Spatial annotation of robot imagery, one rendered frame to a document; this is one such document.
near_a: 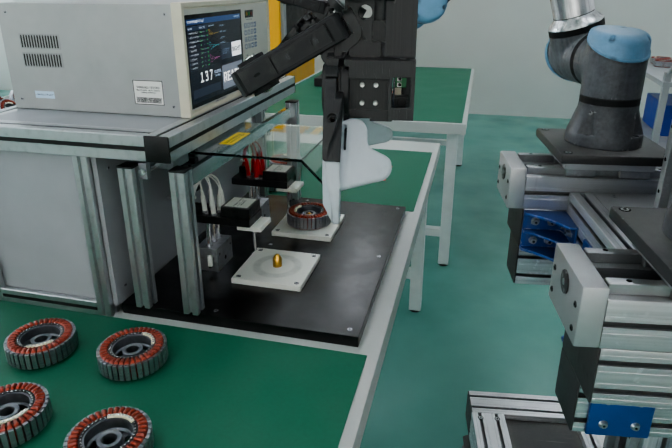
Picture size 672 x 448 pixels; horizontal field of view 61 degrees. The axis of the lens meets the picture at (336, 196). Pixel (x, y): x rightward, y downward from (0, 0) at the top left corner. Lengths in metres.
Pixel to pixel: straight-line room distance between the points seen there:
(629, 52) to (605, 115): 0.13
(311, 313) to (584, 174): 0.63
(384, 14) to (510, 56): 5.90
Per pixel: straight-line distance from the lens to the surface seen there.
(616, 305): 0.82
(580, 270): 0.83
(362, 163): 0.49
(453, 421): 2.05
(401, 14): 0.51
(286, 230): 1.40
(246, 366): 1.01
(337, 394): 0.94
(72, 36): 1.21
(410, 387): 2.16
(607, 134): 1.26
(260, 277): 1.20
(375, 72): 0.50
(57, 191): 1.16
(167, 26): 1.10
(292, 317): 1.08
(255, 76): 0.53
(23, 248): 1.27
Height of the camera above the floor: 1.35
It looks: 21 degrees down
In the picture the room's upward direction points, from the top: straight up
